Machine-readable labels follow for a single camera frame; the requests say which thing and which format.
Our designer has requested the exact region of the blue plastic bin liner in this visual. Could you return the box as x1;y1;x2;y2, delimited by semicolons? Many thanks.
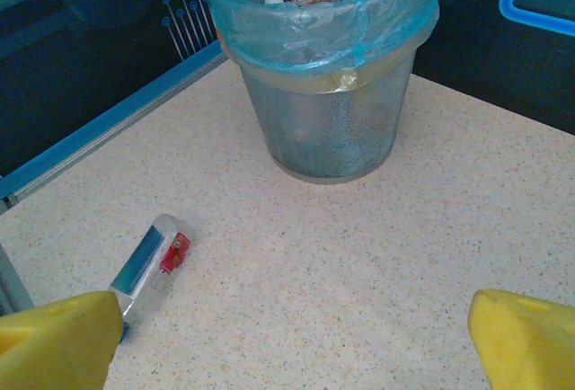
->
199;0;451;79

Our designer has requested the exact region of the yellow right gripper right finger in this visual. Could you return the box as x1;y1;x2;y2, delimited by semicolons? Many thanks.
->
466;288;575;390

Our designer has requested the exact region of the grey wire mesh bin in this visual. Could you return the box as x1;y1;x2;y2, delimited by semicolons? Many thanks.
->
219;34;419;185

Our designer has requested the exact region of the clear bottle blue cap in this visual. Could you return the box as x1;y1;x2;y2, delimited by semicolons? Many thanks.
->
107;212;198;347

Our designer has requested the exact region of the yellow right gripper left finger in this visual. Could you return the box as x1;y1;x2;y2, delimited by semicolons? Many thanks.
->
0;289;125;390

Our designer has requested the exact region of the blue aluminium table side rail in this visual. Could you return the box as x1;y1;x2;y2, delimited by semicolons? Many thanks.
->
0;40;229;216

